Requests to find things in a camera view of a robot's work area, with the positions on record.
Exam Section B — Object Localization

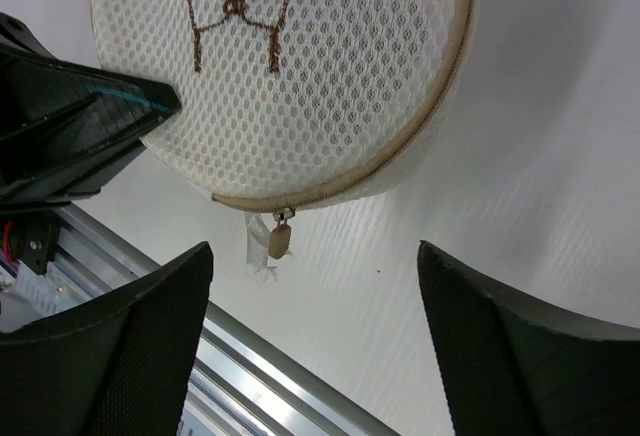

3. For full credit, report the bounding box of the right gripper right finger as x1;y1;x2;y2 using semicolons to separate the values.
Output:
417;241;639;435

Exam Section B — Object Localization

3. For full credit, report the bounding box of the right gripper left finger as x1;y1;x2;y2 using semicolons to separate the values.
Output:
1;242;214;435

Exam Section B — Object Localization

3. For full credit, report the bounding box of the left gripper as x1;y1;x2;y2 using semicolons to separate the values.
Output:
1;14;182;276

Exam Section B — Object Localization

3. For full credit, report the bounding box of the beige mesh laundry bag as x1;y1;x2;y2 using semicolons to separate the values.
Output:
90;0;478;213

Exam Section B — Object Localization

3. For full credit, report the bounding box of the aluminium mounting rail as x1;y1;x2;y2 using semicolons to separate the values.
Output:
0;205;401;436

